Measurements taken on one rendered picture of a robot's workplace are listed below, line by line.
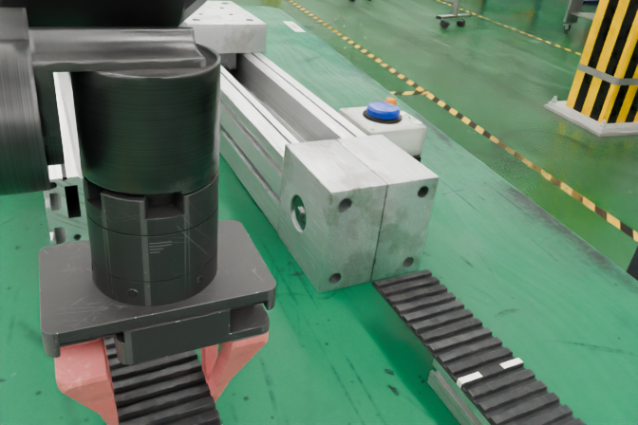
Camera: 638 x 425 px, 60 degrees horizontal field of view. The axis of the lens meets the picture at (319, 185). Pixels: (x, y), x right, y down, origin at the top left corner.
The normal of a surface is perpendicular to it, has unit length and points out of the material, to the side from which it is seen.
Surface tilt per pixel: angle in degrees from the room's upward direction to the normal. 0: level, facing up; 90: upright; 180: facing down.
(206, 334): 90
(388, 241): 90
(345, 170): 0
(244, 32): 90
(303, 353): 0
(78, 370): 1
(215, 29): 90
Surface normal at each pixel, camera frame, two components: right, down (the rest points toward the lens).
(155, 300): 0.21, 0.48
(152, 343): 0.41, 0.47
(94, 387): 0.35, 0.75
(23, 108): 0.43, 0.03
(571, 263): 0.10, -0.88
